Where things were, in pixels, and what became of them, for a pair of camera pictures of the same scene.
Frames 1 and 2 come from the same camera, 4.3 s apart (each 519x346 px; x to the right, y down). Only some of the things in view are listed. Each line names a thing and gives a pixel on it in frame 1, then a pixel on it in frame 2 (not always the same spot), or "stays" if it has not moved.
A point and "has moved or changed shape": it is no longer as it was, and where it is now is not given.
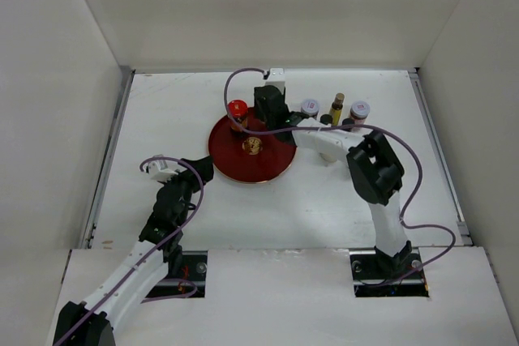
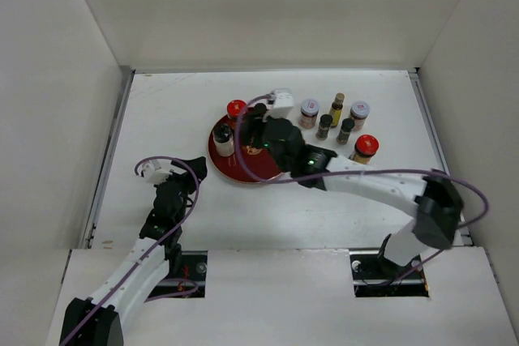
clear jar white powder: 328,157 has moved or changed shape
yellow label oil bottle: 336,108 stays
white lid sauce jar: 310,107 stays
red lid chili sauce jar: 238,110 stays
